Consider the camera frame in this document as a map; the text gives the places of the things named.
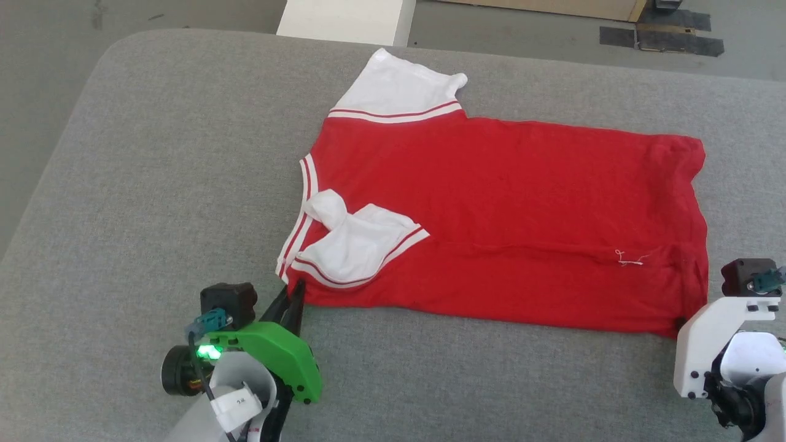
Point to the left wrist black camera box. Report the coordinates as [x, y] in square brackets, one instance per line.
[233, 301]

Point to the red and white shirt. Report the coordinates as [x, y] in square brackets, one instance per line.
[522, 202]

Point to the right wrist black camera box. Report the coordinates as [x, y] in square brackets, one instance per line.
[740, 276]

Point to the black screen support foot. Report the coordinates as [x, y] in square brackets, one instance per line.
[666, 3]

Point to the lemon print wooden frame screen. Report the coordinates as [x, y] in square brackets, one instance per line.
[552, 7]

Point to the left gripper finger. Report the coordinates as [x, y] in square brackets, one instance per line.
[276, 310]
[295, 313]

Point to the long black floor tape patch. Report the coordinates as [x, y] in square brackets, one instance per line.
[681, 44]

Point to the white box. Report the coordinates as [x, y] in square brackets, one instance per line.
[344, 21]

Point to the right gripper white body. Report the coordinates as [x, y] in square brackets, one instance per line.
[697, 350]

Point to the wide black floor tape patch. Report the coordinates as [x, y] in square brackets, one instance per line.
[675, 19]

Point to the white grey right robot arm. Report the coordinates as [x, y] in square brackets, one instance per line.
[752, 359]

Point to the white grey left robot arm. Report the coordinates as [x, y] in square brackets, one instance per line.
[196, 423]

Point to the small black floor tape patch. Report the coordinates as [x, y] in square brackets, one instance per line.
[617, 37]

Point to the grey fabric sofa seat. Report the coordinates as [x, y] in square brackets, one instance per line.
[153, 215]

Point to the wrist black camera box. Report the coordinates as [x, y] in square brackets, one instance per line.
[740, 276]
[233, 301]

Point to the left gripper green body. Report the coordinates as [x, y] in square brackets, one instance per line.
[282, 353]

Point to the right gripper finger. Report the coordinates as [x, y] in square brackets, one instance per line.
[680, 323]

